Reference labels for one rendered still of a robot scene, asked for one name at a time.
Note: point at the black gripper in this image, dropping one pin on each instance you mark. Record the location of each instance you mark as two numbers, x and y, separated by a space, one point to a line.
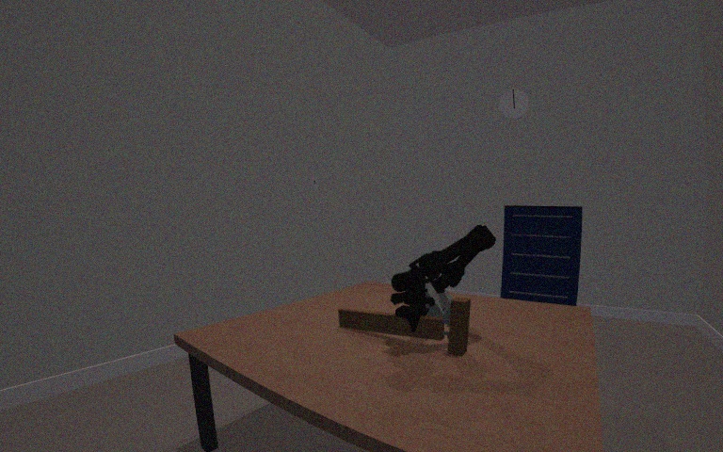
416 308

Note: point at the long wooden board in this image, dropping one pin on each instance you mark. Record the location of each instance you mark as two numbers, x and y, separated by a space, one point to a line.
363 320

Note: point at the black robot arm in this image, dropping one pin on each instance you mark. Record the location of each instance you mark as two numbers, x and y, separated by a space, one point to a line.
437 262

